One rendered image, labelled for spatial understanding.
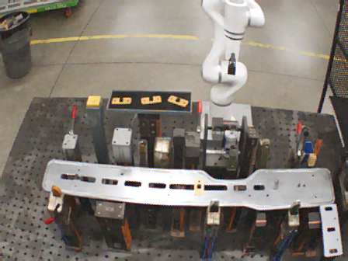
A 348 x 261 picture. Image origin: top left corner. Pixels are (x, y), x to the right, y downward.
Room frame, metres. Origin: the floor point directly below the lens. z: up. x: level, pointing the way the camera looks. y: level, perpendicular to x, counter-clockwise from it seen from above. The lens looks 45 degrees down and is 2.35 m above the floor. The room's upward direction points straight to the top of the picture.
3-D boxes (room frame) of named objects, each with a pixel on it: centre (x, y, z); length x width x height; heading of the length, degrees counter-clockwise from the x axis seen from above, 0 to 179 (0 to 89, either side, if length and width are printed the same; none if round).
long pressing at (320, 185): (1.02, -0.08, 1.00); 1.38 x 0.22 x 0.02; 87
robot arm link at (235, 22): (1.26, -0.23, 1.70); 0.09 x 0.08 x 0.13; 88
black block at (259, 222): (0.84, -0.37, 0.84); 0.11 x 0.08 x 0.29; 177
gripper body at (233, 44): (1.26, -0.22, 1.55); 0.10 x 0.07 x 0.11; 171
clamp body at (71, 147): (1.23, 0.48, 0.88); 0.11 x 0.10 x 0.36; 177
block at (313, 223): (0.81, -0.63, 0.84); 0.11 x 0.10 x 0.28; 177
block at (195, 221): (1.04, -0.10, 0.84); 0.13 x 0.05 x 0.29; 177
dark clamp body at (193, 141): (1.23, -0.08, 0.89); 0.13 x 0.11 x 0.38; 177
